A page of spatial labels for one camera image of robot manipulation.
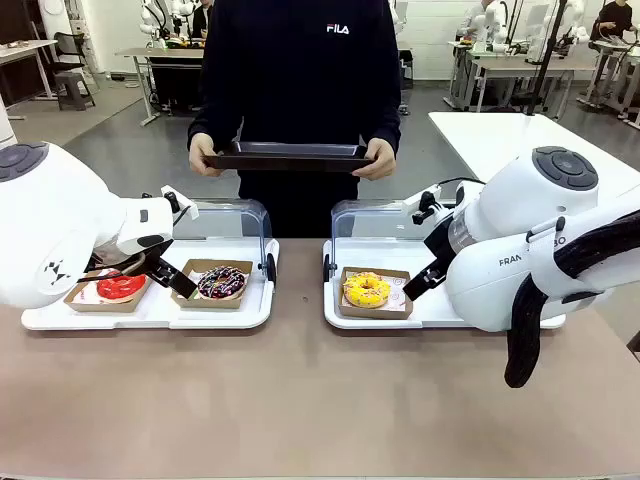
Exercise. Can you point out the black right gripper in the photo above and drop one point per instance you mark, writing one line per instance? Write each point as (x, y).
(442, 240)

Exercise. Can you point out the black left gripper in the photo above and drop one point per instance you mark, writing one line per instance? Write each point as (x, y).
(152, 257)

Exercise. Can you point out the red glazed donut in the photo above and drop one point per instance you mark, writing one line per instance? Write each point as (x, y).
(120, 289)
(100, 306)

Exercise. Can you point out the white printed paper liner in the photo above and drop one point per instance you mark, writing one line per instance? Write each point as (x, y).
(398, 295)
(196, 274)
(88, 295)

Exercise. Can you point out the black serving tray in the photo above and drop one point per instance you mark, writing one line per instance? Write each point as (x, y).
(290, 157)

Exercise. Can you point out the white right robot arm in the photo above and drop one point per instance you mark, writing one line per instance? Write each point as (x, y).
(525, 215)

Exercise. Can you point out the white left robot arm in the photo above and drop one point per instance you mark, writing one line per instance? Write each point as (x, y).
(50, 225)

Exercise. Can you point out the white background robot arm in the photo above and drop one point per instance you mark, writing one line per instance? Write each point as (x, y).
(147, 20)

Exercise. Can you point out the person's right forearm black sleeve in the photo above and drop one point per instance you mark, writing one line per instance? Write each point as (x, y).
(215, 120)

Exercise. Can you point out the person's left forearm black sleeve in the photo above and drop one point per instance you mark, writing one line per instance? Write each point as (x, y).
(385, 120)

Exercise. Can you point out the yellow glazed sprinkled donut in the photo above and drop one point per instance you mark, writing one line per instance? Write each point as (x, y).
(366, 297)

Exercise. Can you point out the chocolate sprinkled donut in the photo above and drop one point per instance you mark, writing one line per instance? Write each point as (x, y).
(215, 304)

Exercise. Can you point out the chocolate donut coloured sprinkles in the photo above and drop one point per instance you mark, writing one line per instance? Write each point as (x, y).
(222, 282)

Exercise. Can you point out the person torso black sweater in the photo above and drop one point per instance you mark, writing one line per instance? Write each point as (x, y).
(300, 75)

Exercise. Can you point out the background person dark jacket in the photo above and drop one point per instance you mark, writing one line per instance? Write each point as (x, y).
(201, 22)

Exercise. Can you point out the background person light shirt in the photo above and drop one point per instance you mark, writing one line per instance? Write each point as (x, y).
(475, 20)

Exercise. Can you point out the background person black shirt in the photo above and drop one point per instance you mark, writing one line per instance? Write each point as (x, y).
(615, 15)

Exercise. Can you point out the person's left hand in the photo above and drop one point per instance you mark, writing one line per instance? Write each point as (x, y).
(380, 160)

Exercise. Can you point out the person's right hand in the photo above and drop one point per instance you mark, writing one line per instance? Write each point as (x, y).
(204, 155)

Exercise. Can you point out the white display tray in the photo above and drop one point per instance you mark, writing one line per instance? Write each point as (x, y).
(370, 324)
(160, 315)

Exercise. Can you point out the white side table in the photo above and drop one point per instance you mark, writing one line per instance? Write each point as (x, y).
(500, 135)

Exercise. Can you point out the grey step stool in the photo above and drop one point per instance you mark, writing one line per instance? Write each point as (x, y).
(75, 82)

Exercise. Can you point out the grey background work table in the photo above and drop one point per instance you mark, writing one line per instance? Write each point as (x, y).
(165, 52)

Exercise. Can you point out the long grey background table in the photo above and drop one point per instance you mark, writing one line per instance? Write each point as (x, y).
(520, 67)

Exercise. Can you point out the black office chair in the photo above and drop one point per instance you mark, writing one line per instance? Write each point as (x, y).
(67, 45)

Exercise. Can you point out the white background desk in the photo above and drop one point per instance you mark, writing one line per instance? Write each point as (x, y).
(25, 50)

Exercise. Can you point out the black stand pole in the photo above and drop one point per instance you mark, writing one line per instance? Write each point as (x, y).
(550, 50)

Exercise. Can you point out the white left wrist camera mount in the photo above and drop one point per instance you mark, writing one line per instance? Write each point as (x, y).
(182, 205)

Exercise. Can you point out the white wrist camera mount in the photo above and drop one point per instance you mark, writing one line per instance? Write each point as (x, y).
(440, 200)
(182, 205)

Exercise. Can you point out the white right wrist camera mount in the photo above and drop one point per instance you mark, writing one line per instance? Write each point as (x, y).
(440, 200)

